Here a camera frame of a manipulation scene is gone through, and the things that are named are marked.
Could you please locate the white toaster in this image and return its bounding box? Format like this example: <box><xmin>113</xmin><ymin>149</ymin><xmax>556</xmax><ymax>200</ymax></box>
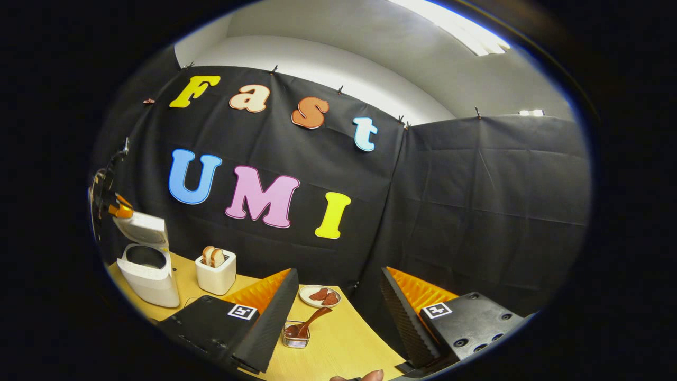
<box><xmin>195</xmin><ymin>250</ymin><xmax>237</xmax><ymax>296</ymax></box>

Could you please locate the metal wire chopstick holder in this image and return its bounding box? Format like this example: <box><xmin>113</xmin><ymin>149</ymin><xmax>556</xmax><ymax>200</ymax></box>
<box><xmin>281</xmin><ymin>320</ymin><xmax>311</xmax><ymax>349</ymax></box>

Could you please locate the white round plate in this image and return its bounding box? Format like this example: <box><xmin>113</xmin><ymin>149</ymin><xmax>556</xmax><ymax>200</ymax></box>
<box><xmin>299</xmin><ymin>285</ymin><xmax>342</xmax><ymax>309</ymax></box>

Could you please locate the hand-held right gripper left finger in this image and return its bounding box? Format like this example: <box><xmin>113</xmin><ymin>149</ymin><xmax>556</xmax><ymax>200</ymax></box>
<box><xmin>158</xmin><ymin>268</ymin><xmax>300</xmax><ymax>375</ymax></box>

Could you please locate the long ceiling light panel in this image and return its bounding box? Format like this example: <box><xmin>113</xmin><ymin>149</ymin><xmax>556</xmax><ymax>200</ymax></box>
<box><xmin>389</xmin><ymin>0</ymin><xmax>511</xmax><ymax>56</ymax></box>

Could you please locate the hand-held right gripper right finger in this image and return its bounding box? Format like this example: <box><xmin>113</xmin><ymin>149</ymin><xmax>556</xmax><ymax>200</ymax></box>
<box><xmin>381</xmin><ymin>267</ymin><xmax>536</xmax><ymax>371</ymax></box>

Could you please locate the white rice cooker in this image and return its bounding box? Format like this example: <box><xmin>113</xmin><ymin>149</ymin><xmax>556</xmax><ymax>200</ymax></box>
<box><xmin>113</xmin><ymin>211</ymin><xmax>180</xmax><ymax>309</ymax></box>

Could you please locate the brown wooden spoon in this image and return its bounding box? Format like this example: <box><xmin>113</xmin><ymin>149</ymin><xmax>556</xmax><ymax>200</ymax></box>
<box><xmin>285</xmin><ymin>307</ymin><xmax>333</xmax><ymax>339</ymax></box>

